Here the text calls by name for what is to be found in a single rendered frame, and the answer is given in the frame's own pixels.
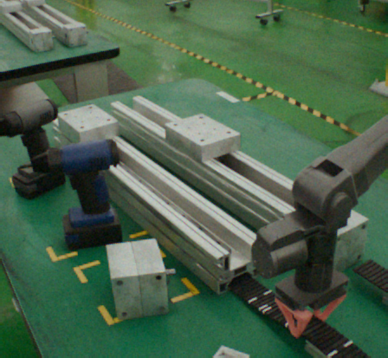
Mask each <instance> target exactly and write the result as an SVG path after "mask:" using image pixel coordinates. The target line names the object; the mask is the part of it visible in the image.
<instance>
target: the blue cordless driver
mask: <svg viewBox="0 0 388 358"><path fill-rule="evenodd" d="M61 146H62V148H58V146H56V147H49V148H48V150H47V152H45V153H42V154H39V155H37V156H35V157H34V158H32V159H31V160H32V164H28V165H24V166H18V167H19V169H24V168H30V167H33V172H35V173H44V174H51V176H52V178H53V177H58V176H62V175H63V174H64V173H66V175H67V176H68V175H70V176H68V179H69V182H70V185H71V186H72V189H73V190H76V191H77V194H78V198H79V200H80V203H81V206H79V207H74V208H71V207H70V208H69V209H68V214H64V215H63V219H62V225H63V232H64V238H65V243H66V244H67V248H68V249H69V250H70V251H72V250H78V249H86V248H91V247H96V246H100V245H105V244H107V245H110V244H118V243H122V242H123V240H122V231H121V223H120V219H119V215H118V213H117V210H116V208H115V207H112V206H111V204H110V202H109V201H108V199H109V198H110V194H109V191H108V188H107V183H106V180H105V177H104V174H103V172H99V171H101V170H107V169H110V166H113V167H117V166H118V165H119V164H120V156H119V150H118V146H117V142H116V140H113V139H110V140H109V141H107V140H106V139H103V140H91V141H85V142H79V143H73V144H67V145H61Z"/></svg>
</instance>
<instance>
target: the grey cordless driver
mask: <svg viewBox="0 0 388 358"><path fill-rule="evenodd" d="M57 117H58V107H57V106H56V104H55V102H54V100H51V99H46V100H41V101H37V102H34V103H32V104H29V105H27V106H24V107H20V108H18V109H16V110H13V111H11V112H9V113H7V114H3V115H2V117H1V120H0V137H3V136H7V137H9V138H12V137H15V136H17V135H20V138H21V141H22V143H23V146H25V147H26V148H27V152H28V155H29V159H30V161H29V162H27V163H25V164H23V165H21V166H24V165H28V164H32V160H31V159H32V158H34V157H35V156H37V155H39V154H42V153H45V152H47V150H48V148H49V147H50V144H49V140H48V137H47V135H46V129H45V128H42V126H45V125H47V124H49V123H51V122H52V121H54V120H56V119H57ZM17 169H18V173H16V174H14V175H12V178H11V182H12V185H13V186H14V187H15V191H16V192H18V193H20V194H21V195H22V196H24V197H25V198H27V199H34V198H36V197H37V196H39V195H41V194H44V193H45V192H47V191H49V190H51V189H52V190H54V189H55V188H56V187H58V186H61V185H63V184H65V183H66V176H65V173H64V174H63V175H62V176H58V177H53V178H52V176H51V174H44V173H35V172H33V167H30V168H24V169H19V167H18V168H17Z"/></svg>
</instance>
